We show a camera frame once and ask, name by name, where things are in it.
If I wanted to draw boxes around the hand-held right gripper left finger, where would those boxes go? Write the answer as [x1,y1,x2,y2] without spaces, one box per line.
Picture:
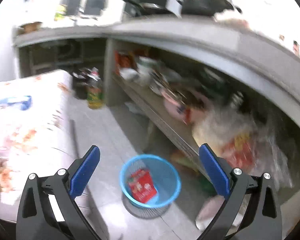
[16,145,101,240]

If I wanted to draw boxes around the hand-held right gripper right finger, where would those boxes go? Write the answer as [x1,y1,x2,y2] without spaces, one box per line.
[199,143,283,240]

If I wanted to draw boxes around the blue plastic wastebasket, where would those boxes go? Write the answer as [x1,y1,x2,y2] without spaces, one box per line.
[119,154,182,219]

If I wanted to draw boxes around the pink slipper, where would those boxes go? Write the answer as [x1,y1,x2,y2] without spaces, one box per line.
[195,195,227,230]

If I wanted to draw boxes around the clear plastic bag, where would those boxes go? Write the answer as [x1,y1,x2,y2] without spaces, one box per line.
[192,105,294,188]

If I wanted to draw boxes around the red snack packet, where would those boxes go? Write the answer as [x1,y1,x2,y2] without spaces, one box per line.
[127,168,157,204]

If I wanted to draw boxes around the floral tablecloth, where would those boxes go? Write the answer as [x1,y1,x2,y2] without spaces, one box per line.
[0,70,75,205]

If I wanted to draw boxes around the pink plastic basin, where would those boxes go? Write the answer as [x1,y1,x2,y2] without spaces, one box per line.
[162,90,208,123]

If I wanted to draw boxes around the clear plastic oil bottle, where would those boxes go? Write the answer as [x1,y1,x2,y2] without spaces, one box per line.
[87,69,103,110]

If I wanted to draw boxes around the blue toothpaste box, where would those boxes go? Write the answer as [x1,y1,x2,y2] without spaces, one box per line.
[0,95,32,111]

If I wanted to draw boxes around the orange packets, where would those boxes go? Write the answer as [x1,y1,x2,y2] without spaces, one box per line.
[114,51,137,75]

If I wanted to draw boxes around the grey kitchen counter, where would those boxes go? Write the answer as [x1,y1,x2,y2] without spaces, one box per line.
[12,20,300,205]

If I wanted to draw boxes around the brown bowl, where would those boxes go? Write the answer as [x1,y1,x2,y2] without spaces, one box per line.
[19,22,43,33]

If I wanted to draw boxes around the yellow green bottle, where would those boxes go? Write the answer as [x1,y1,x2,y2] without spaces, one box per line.
[54,4,67,21]

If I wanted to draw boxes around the black frying pan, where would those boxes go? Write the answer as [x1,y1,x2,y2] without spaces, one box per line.
[120,0,175,15]

